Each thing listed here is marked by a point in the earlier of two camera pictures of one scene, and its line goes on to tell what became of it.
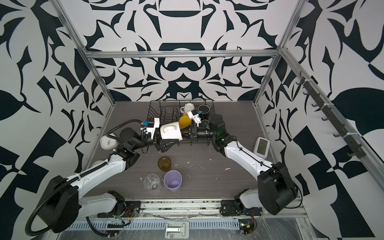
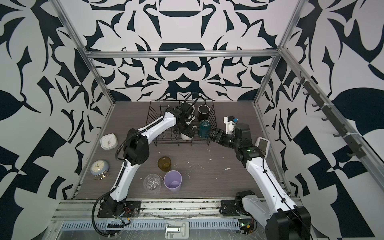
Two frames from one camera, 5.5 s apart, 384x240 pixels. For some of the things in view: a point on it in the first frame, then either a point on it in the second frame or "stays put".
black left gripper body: (144, 142) → (187, 129)
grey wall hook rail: (354, 143) stays put
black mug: (205, 109) stays put
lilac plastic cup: (172, 180) stays put
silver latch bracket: (177, 230) stays put
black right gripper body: (205, 133) → (228, 140)
